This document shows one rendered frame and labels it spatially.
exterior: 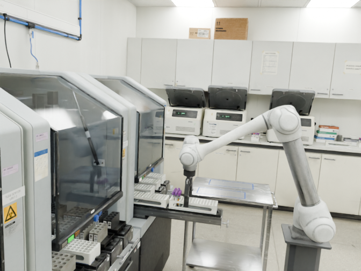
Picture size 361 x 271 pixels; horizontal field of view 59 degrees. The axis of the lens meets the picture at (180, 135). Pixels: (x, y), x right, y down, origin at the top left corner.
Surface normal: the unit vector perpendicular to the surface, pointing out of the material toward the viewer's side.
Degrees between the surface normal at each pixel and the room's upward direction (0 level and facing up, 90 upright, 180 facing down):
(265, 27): 90
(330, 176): 90
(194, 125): 90
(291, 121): 85
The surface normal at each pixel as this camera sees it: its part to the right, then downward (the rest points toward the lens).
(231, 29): -0.25, 0.14
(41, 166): 0.98, 0.08
